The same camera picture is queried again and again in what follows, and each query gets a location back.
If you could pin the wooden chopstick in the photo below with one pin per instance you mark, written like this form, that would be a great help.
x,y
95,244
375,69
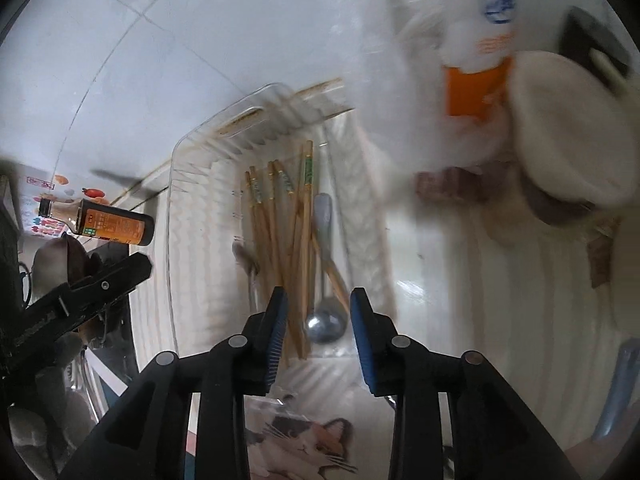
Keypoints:
x,y
257,220
308,200
287,180
261,200
300,210
275,210

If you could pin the black range hood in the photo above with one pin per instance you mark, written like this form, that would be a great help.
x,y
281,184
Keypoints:
x,y
7,220

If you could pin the striped table mat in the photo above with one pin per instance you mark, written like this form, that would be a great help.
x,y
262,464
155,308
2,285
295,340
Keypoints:
x,y
500,335

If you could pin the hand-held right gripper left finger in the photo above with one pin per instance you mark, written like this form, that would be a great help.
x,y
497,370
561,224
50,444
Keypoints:
x,y
277,330

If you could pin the steel spoon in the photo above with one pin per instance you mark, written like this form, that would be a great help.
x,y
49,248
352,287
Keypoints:
x,y
245,257
326,325

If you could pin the steel wok lid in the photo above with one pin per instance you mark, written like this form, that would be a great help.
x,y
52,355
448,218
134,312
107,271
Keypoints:
x,y
45,265

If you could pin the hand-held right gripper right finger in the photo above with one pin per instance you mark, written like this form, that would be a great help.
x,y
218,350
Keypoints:
x,y
362,340

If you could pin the white bottle with orange label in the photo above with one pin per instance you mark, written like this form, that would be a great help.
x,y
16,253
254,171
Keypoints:
x,y
475,90

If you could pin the dark soy sauce bottle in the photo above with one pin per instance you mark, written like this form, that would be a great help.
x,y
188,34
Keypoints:
x,y
110,225

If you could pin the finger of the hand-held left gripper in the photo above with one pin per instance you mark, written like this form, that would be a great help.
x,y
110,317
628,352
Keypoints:
x,y
110,282

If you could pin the white ceramic bowl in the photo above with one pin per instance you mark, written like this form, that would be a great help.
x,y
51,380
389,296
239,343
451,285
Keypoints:
x,y
565,125

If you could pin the clear plastic container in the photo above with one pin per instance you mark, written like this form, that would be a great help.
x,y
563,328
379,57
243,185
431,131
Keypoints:
x,y
200,210

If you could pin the colourful wall sticker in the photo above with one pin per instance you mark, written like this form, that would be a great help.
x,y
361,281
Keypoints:
x,y
92,192

